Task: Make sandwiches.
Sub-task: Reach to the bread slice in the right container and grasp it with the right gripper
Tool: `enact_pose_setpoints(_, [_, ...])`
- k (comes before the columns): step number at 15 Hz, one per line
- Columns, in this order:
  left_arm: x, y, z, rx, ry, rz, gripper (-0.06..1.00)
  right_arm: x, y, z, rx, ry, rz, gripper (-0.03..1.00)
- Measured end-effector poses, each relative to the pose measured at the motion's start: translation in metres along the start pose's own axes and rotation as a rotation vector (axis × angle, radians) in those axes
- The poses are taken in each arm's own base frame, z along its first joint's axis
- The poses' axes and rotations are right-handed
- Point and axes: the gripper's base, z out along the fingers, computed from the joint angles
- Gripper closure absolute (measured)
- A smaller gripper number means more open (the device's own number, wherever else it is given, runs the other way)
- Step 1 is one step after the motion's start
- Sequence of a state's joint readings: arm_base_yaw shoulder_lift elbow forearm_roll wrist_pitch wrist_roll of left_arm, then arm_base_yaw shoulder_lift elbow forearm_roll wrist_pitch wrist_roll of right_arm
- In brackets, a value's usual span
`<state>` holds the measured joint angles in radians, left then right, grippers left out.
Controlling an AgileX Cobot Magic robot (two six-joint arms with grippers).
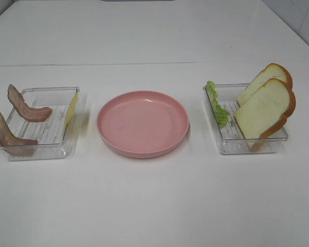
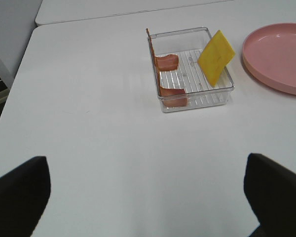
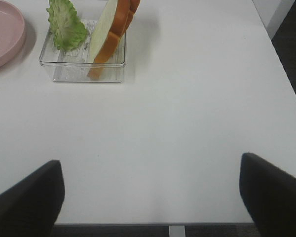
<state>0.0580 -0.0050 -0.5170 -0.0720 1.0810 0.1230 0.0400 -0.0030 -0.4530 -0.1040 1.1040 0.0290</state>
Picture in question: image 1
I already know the green lettuce leaf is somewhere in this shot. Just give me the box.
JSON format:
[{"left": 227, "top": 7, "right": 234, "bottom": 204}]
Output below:
[{"left": 205, "top": 81, "right": 229, "bottom": 128}]

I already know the bread slice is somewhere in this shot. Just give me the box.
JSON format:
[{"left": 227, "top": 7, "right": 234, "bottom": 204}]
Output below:
[
  {"left": 234, "top": 79, "right": 296, "bottom": 139},
  {"left": 237, "top": 63, "right": 293, "bottom": 106}
]

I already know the bacon strip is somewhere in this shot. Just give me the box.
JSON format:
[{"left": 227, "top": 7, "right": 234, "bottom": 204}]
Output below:
[
  {"left": 7, "top": 84, "right": 53, "bottom": 122},
  {"left": 0, "top": 112, "right": 38, "bottom": 157}
]

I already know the pink round plate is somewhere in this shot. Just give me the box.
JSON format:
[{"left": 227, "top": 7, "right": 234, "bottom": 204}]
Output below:
[{"left": 96, "top": 91, "right": 190, "bottom": 158}]

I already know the right clear plastic tray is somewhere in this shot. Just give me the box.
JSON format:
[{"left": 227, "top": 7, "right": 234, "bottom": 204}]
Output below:
[{"left": 203, "top": 83, "right": 288, "bottom": 154}]

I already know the clear plastic tray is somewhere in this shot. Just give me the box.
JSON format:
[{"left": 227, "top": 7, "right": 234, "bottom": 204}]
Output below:
[
  {"left": 203, "top": 83, "right": 288, "bottom": 154},
  {"left": 0, "top": 86, "right": 83, "bottom": 161}
]

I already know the yellow cheese slice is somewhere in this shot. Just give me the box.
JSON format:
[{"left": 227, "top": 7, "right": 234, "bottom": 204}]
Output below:
[{"left": 64, "top": 91, "right": 79, "bottom": 133}]

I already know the left clear plastic tray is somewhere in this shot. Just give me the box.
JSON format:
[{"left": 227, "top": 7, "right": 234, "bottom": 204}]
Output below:
[{"left": 0, "top": 86, "right": 83, "bottom": 161}]

